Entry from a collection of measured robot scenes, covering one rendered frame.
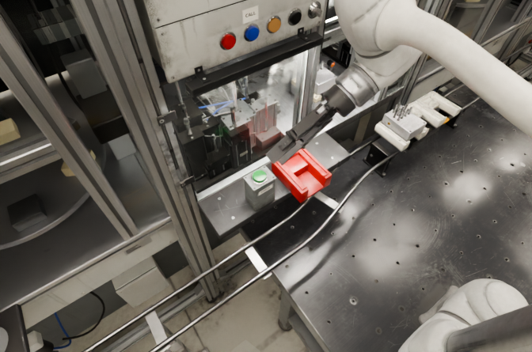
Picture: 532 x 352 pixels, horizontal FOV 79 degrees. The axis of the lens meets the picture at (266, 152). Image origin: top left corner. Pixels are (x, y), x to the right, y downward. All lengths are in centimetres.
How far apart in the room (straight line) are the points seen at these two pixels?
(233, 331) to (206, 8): 152
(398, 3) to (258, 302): 156
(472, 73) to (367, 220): 82
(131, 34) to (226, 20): 18
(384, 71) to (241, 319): 143
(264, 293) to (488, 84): 152
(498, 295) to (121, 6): 104
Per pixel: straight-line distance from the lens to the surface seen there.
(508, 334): 73
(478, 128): 186
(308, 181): 107
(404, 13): 64
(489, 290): 104
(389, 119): 134
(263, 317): 184
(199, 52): 71
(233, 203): 103
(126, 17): 64
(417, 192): 146
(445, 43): 61
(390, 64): 75
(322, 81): 127
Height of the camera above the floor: 179
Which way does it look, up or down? 50 degrees down
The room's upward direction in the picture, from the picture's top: straight up
